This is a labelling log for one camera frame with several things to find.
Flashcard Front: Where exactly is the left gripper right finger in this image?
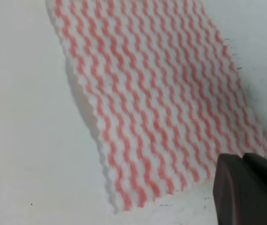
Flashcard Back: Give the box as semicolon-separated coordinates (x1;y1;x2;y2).
243;153;267;184

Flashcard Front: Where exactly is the pink white striped towel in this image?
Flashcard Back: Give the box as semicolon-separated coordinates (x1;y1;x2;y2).
46;0;267;212

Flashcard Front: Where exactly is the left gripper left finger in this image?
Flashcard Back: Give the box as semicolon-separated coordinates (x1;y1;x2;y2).
213;154;267;225

